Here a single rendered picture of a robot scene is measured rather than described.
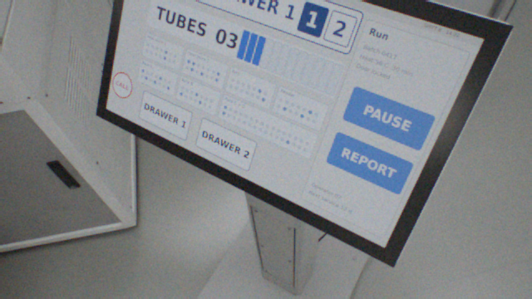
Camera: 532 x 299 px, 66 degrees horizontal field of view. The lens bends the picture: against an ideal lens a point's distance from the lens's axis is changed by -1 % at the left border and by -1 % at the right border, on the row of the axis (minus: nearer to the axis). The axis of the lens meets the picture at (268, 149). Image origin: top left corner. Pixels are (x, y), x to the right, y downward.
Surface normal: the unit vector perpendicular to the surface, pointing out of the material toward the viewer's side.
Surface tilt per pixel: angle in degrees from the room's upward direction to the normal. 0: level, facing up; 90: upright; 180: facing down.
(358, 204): 50
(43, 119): 90
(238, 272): 5
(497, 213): 0
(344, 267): 5
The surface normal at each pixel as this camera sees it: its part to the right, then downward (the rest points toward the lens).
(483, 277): -0.04, -0.55
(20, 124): 0.18, 0.82
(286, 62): -0.42, 0.21
